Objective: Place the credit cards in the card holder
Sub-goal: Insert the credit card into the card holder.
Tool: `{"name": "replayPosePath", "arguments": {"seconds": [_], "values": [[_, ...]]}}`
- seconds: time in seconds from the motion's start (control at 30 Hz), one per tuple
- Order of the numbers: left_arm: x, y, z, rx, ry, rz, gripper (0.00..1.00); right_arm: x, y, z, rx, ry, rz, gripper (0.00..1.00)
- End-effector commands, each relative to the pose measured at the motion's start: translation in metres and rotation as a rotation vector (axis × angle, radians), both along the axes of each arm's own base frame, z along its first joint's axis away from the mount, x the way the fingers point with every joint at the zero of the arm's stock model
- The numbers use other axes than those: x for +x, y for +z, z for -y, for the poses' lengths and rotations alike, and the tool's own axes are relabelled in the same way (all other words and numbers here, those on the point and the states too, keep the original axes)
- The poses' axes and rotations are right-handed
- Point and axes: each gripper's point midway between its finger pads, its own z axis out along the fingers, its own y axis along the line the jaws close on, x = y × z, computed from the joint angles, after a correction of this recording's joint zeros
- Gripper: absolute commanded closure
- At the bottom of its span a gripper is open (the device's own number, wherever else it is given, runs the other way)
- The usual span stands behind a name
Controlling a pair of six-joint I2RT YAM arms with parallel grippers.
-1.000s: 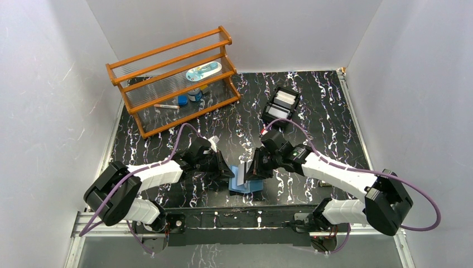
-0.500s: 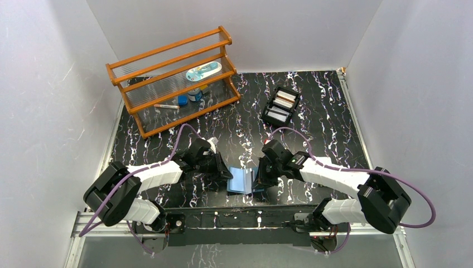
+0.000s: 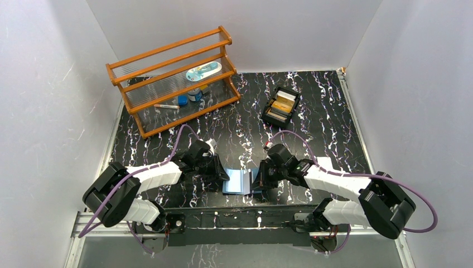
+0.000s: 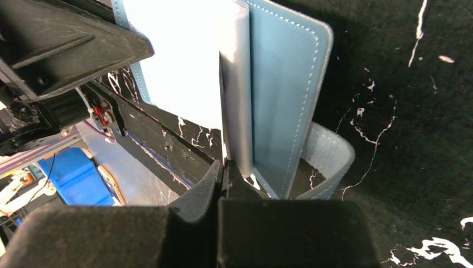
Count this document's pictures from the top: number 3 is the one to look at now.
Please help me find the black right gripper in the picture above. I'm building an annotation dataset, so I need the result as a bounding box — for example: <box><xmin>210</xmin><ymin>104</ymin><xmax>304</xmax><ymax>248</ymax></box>
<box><xmin>250</xmin><ymin>159</ymin><xmax>287</xmax><ymax>190</ymax></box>

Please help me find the blue card holder wallet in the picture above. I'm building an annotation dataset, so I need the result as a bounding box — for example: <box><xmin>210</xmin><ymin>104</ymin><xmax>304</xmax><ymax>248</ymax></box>
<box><xmin>223</xmin><ymin>169</ymin><xmax>262</xmax><ymax>195</ymax></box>

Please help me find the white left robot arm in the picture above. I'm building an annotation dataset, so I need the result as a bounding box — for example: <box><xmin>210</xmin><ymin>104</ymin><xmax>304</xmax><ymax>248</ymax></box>
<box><xmin>82</xmin><ymin>139</ymin><xmax>230</xmax><ymax>232</ymax></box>

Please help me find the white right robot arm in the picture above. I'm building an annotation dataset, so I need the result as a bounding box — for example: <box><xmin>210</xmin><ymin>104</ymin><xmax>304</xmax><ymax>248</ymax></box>
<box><xmin>251</xmin><ymin>144</ymin><xmax>416</xmax><ymax>240</ymax></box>

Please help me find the black card tray box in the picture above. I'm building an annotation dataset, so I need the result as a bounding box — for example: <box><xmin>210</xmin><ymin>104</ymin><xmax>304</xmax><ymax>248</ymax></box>
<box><xmin>260</xmin><ymin>85</ymin><xmax>301</xmax><ymax>129</ymax></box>

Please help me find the white orange marker pen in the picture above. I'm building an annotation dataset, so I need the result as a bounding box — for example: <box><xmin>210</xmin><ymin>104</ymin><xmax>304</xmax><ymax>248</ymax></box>
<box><xmin>153</xmin><ymin>104</ymin><xmax>180</xmax><ymax>109</ymax></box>

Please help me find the blue small box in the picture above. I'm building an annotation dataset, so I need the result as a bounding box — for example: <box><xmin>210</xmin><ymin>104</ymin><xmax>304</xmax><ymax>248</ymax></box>
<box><xmin>177</xmin><ymin>95</ymin><xmax>189</xmax><ymax>107</ymax></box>

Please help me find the small blue lidded jar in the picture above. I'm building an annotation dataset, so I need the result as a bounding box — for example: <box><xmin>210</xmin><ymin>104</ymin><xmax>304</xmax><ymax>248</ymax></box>
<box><xmin>187</xmin><ymin>88</ymin><xmax>202</xmax><ymax>102</ymax></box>

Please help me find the orange wooden shelf rack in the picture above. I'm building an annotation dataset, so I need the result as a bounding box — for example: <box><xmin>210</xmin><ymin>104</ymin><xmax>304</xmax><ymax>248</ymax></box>
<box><xmin>105</xmin><ymin>26</ymin><xmax>241</xmax><ymax>138</ymax></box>

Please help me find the white blue packaged item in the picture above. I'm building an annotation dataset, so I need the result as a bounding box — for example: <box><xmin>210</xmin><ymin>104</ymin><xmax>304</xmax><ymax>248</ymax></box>
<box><xmin>185</xmin><ymin>61</ymin><xmax>222</xmax><ymax>82</ymax></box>

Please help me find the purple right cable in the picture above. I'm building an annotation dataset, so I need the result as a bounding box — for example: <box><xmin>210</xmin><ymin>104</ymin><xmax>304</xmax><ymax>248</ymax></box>
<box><xmin>267</xmin><ymin>129</ymin><xmax>439</xmax><ymax>234</ymax></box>

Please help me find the purple cable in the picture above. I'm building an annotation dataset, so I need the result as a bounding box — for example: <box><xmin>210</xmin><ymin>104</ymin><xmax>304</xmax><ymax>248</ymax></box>
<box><xmin>267</xmin><ymin>129</ymin><xmax>439</xmax><ymax>234</ymax></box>
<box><xmin>78</xmin><ymin>124</ymin><xmax>202</xmax><ymax>239</ymax></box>

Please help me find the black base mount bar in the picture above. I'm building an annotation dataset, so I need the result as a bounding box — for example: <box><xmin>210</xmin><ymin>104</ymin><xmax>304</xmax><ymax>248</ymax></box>
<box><xmin>132</xmin><ymin>204</ymin><xmax>347</xmax><ymax>251</ymax></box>

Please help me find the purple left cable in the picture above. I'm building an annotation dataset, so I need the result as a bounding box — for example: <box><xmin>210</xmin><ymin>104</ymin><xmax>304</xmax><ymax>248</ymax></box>
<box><xmin>78</xmin><ymin>124</ymin><xmax>202</xmax><ymax>239</ymax></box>

